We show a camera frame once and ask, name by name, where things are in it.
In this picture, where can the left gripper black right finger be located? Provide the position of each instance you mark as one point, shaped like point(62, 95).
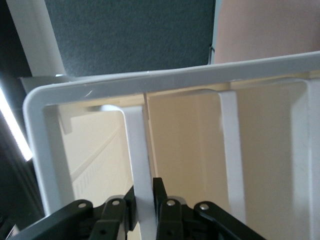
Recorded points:
point(160, 190)

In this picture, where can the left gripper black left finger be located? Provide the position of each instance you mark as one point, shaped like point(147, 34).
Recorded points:
point(130, 207)

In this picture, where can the white plastic drawer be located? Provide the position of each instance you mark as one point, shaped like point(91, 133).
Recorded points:
point(313, 150)
point(232, 150)
point(140, 150)

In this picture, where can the white drawer cabinet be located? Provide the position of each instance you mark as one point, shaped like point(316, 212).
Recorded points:
point(150, 80)

